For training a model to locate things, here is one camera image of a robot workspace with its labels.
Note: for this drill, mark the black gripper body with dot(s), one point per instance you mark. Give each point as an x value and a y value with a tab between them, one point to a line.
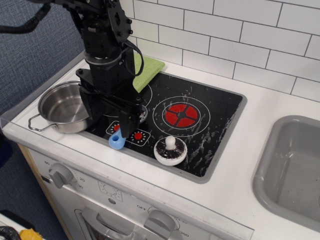
111	75

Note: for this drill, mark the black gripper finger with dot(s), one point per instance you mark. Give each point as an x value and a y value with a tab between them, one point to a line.
92	103
129	120

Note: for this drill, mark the green cloth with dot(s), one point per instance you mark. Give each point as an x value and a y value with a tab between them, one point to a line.
150	69

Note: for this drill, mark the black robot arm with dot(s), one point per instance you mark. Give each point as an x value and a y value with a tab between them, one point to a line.
101	24

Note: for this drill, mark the grey blue toy scoop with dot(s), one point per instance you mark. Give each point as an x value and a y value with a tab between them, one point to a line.
117	142

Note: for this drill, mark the stainless steel pot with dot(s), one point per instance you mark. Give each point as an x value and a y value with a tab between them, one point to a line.
62	107

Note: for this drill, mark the white toy mushroom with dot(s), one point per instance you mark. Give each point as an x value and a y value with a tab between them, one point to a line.
170	151

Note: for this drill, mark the black toy stovetop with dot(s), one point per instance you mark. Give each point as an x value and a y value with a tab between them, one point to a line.
202	116

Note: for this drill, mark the grey left oven knob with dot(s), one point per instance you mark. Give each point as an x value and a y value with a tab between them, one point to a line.
60	175

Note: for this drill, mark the grey oven knob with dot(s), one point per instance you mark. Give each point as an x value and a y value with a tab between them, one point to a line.
160	224
60	175

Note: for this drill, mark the white toy oven front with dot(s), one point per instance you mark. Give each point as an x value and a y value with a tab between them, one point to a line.
90	209

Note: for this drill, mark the grey right oven knob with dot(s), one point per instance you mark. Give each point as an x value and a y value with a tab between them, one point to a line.
160	224

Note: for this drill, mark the yellow object at corner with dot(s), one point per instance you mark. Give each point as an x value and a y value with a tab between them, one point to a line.
29	234

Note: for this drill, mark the grey sink basin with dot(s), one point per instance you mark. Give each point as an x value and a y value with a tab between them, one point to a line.
287	179

